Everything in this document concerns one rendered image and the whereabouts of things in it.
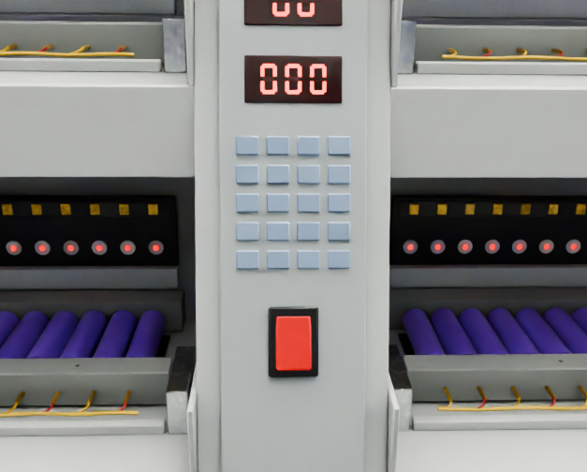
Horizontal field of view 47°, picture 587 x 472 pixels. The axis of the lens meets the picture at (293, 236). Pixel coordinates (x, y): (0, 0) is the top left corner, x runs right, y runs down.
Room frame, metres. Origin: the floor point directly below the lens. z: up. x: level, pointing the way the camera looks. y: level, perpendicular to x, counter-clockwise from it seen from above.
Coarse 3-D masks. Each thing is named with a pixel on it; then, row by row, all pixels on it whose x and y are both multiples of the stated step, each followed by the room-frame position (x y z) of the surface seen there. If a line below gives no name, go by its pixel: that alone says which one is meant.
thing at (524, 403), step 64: (448, 256) 0.50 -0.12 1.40; (512, 256) 0.51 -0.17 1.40; (576, 256) 0.51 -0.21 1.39; (448, 320) 0.46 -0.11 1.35; (512, 320) 0.46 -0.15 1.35; (576, 320) 0.48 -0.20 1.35; (448, 384) 0.40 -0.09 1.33; (512, 384) 0.40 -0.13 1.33; (576, 384) 0.40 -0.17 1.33; (448, 448) 0.36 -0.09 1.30; (512, 448) 0.36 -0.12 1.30; (576, 448) 0.36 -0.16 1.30
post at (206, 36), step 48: (384, 0) 0.33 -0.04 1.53; (384, 48) 0.33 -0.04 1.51; (384, 96) 0.33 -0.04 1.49; (384, 144) 0.33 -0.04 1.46; (384, 192) 0.33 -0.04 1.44; (384, 240) 0.33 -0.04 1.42; (384, 288) 0.33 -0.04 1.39; (384, 336) 0.33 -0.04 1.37; (384, 384) 0.33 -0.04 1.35; (384, 432) 0.33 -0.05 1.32
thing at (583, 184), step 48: (0, 192) 0.52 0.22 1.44; (48, 192) 0.52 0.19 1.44; (96, 192) 0.52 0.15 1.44; (144, 192) 0.52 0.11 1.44; (192, 192) 0.52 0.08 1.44; (432, 192) 0.53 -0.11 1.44; (480, 192) 0.53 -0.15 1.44; (528, 192) 0.53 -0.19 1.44; (576, 192) 0.53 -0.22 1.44; (192, 240) 0.52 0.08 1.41; (144, 288) 0.52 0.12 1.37; (192, 288) 0.52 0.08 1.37
